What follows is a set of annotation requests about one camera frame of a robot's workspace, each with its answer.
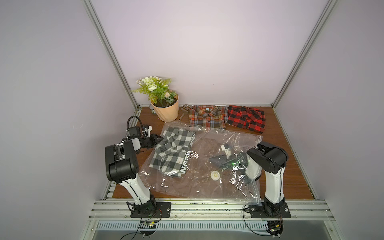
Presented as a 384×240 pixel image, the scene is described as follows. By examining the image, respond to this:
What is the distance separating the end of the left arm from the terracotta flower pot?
0.18 meters

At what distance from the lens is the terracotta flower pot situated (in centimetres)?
100

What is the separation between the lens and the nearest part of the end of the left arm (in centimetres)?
81
